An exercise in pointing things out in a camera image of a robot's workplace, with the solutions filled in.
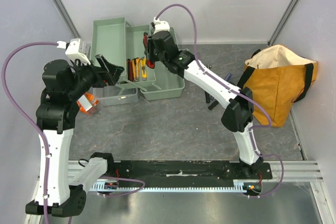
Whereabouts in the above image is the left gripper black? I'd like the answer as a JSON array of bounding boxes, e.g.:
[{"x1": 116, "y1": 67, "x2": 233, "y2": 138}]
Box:
[{"x1": 67, "y1": 54, "x2": 124, "y2": 100}]

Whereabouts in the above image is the yellow black utility knife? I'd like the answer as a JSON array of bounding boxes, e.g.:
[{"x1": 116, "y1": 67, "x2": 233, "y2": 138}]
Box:
[
  {"x1": 140, "y1": 57, "x2": 147, "y2": 81},
  {"x1": 132, "y1": 58, "x2": 140, "y2": 82}
]

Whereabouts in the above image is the green translucent tool box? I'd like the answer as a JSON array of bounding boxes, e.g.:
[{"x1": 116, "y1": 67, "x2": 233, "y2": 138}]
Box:
[{"x1": 90, "y1": 17, "x2": 185, "y2": 106}]

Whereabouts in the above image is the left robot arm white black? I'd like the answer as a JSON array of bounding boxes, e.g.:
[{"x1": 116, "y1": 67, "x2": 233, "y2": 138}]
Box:
[{"x1": 25, "y1": 55, "x2": 124, "y2": 218}]

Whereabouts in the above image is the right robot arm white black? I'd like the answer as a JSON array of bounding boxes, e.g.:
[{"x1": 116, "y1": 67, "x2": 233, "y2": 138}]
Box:
[{"x1": 143, "y1": 31, "x2": 263, "y2": 179}]

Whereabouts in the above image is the black long tool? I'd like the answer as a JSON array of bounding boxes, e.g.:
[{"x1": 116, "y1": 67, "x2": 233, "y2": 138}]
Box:
[{"x1": 208, "y1": 101, "x2": 218, "y2": 111}]

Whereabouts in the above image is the orange screw box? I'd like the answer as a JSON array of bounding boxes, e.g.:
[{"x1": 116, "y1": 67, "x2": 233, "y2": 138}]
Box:
[{"x1": 77, "y1": 92, "x2": 99, "y2": 115}]

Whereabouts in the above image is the clear plastic screw box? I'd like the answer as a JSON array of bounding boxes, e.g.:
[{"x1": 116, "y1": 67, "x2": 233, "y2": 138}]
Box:
[{"x1": 78, "y1": 95, "x2": 93, "y2": 112}]

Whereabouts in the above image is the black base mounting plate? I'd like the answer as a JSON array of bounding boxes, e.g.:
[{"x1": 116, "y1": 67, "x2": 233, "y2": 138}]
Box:
[{"x1": 105, "y1": 161, "x2": 272, "y2": 187}]

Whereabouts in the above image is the mustard canvas tote bag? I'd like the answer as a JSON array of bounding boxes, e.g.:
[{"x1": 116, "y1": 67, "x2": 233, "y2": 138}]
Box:
[{"x1": 238, "y1": 45, "x2": 318, "y2": 127}]

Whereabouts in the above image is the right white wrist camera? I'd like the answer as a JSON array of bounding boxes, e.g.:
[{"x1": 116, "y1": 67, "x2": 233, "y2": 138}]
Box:
[{"x1": 151, "y1": 17, "x2": 170, "y2": 34}]

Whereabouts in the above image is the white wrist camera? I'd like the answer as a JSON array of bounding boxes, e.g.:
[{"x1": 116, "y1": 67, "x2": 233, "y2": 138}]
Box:
[
  {"x1": 57, "y1": 38, "x2": 91, "y2": 65},
  {"x1": 151, "y1": 17, "x2": 170, "y2": 34}
]

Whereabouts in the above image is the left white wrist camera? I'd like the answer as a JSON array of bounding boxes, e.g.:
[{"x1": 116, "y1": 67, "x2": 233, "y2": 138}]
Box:
[{"x1": 57, "y1": 38, "x2": 91, "y2": 65}]

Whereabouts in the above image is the hammer black handle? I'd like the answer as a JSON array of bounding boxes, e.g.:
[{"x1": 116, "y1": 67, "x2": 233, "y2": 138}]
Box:
[{"x1": 204, "y1": 63, "x2": 213, "y2": 104}]

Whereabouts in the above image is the blue grey cable duct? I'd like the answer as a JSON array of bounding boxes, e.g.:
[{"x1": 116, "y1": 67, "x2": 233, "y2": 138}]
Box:
[{"x1": 89, "y1": 180, "x2": 247, "y2": 193}]

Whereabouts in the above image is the aluminium rail frame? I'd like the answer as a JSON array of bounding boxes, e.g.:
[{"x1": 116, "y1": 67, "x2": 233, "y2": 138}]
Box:
[{"x1": 25, "y1": 159, "x2": 329, "y2": 224}]

